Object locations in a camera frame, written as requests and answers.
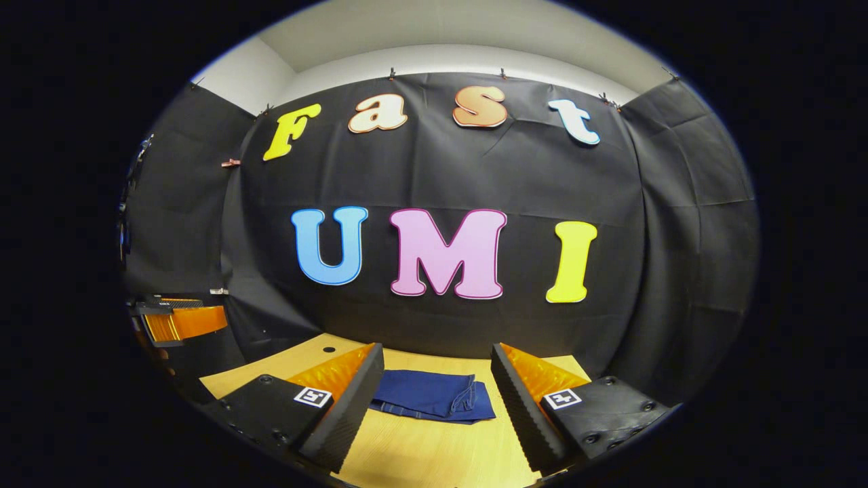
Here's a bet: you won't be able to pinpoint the blue denim jeans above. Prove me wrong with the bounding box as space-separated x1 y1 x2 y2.
370 369 498 426

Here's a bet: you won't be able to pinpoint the black backdrop cloth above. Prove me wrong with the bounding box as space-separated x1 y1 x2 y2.
122 68 760 409

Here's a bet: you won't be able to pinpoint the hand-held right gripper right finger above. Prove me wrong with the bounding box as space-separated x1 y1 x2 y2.
490 342 680 476

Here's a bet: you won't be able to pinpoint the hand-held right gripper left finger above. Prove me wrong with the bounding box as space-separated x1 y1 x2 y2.
203 342 386 474

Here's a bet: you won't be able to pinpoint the dark device on stand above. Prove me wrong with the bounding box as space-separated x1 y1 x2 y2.
132 134 156 178

